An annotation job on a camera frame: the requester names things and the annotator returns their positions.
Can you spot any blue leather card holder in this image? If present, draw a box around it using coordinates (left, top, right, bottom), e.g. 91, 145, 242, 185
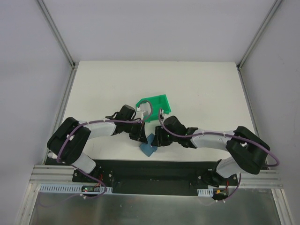
139, 133, 158, 157

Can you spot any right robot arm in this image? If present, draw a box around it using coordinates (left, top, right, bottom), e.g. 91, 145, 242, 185
151, 116, 270, 187

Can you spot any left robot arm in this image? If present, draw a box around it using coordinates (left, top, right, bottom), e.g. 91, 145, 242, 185
46, 101, 153, 182

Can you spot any green plastic bin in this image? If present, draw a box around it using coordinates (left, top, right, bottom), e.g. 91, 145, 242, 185
135, 94, 172, 122

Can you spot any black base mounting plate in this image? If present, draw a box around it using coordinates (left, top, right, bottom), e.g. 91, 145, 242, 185
71, 160, 254, 197

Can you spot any left aluminium frame post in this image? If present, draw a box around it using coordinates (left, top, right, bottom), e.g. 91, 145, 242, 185
35, 0, 76, 68

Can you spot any aluminium frame post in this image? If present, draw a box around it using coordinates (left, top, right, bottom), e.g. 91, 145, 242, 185
35, 0, 76, 68
237, 0, 284, 71

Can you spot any right white cable duct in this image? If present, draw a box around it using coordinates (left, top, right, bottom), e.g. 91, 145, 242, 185
197, 188, 214, 197

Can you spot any white cable duct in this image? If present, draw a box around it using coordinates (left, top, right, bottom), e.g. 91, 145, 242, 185
197, 188, 214, 197
40, 184, 113, 195

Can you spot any aluminium front rail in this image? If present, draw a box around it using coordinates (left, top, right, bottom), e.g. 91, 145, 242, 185
30, 162, 283, 189

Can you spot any right aluminium frame post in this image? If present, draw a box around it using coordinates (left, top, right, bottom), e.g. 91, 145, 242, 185
237, 0, 284, 71

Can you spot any left white cable duct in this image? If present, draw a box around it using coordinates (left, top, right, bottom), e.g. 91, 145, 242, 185
40, 184, 113, 195

